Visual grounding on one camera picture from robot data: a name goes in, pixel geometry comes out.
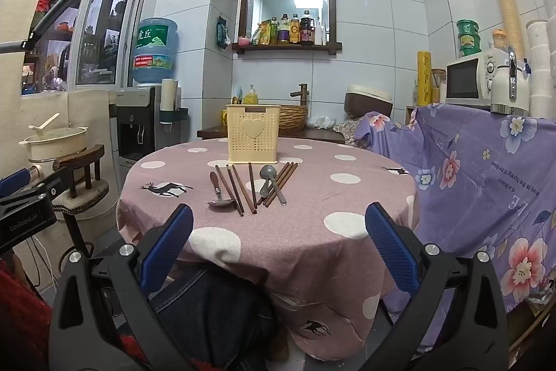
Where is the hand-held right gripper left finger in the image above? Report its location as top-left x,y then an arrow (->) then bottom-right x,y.
48,203 -> 205,371

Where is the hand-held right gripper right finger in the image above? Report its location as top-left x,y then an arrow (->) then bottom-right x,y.
360,201 -> 522,371

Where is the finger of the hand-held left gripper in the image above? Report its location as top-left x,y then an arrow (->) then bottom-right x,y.
0,170 -> 76,213
0,168 -> 32,200

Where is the spoon with wooden handle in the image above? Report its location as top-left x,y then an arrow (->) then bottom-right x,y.
207,171 -> 237,210

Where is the brown wooden chopstick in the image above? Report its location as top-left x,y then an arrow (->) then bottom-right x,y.
257,161 -> 289,205
231,164 -> 258,214
215,165 -> 239,209
262,162 -> 295,207
265,162 -> 300,209

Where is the dark banded chopstick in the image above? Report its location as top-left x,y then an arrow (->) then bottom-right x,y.
226,164 -> 245,217
248,162 -> 257,215

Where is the grey metal spoon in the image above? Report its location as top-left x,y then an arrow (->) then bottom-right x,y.
259,164 -> 287,205

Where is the cream plastic utensil holder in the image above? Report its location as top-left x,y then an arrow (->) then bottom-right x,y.
225,104 -> 281,164

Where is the person's left forearm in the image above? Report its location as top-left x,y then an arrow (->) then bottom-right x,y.
0,256 -> 54,371

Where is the wooden chair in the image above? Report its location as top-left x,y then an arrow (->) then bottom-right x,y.
52,144 -> 109,267

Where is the cream pot with ladle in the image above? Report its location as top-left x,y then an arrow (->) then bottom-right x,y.
18,112 -> 89,162

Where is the person's leg in jeans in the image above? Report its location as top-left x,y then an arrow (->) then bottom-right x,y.
148,262 -> 279,371

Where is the grey water dispenser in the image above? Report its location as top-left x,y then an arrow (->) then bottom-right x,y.
108,86 -> 183,167

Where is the purple floral cloth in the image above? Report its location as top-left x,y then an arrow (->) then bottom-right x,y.
354,104 -> 556,354

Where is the brown floral cloth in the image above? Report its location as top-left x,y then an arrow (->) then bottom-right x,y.
334,119 -> 368,148

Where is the teal cup holder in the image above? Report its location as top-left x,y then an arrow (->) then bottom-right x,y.
158,107 -> 189,124

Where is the white paper cup stack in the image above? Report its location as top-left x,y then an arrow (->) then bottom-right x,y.
162,79 -> 178,111

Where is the glass window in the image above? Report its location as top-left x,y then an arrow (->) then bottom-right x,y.
22,0 -> 146,96

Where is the brown and cream rice cooker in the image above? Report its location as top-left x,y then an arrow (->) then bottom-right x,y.
344,84 -> 393,120

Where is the woven pattern sink basin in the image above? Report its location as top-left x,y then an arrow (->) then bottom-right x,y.
278,106 -> 309,132

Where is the blue water jug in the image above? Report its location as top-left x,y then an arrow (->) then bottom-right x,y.
131,17 -> 179,87

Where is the glass jar with wooden lid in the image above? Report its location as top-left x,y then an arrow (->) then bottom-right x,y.
431,69 -> 447,102

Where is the yellow wrap roll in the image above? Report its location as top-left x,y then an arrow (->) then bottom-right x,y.
417,51 -> 433,106

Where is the bronze faucet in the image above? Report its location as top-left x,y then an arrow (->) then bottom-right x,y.
290,83 -> 309,107

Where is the white microwave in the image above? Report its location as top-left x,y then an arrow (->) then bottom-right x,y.
445,49 -> 513,106

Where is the cream electric kettle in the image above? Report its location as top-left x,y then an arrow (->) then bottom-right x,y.
490,49 -> 531,115

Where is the green hanging packet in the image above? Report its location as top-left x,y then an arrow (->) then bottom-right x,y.
216,17 -> 231,49

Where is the yellow snack bag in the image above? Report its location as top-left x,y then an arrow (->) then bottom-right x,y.
252,22 -> 271,46

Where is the dark soy sauce bottle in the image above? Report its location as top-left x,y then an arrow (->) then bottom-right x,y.
300,9 -> 316,46

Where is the stack of white cups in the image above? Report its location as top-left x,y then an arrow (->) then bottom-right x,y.
525,20 -> 556,117

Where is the tall yellow paper cup stack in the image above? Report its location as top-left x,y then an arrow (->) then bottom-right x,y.
486,0 -> 524,50

